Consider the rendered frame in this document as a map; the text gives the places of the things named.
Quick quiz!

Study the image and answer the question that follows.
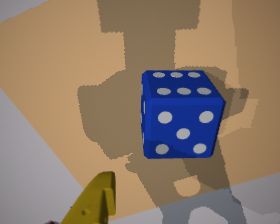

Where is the tan mat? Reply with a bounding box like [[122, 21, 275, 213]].
[[0, 0, 280, 221]]

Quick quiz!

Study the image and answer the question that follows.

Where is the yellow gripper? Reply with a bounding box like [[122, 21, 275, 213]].
[[60, 171, 116, 224]]

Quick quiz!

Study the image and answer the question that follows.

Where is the blue die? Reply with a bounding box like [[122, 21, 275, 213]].
[[141, 70, 226, 159]]

